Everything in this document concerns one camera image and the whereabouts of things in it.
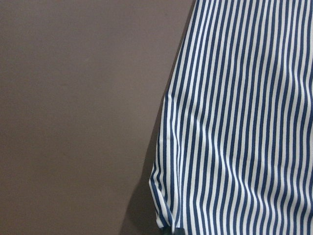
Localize navy white striped polo shirt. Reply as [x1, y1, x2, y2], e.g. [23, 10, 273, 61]
[149, 0, 313, 235]

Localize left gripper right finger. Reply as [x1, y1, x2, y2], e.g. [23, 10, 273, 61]
[174, 228, 185, 235]

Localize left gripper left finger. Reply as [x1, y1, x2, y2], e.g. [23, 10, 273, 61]
[161, 227, 172, 235]

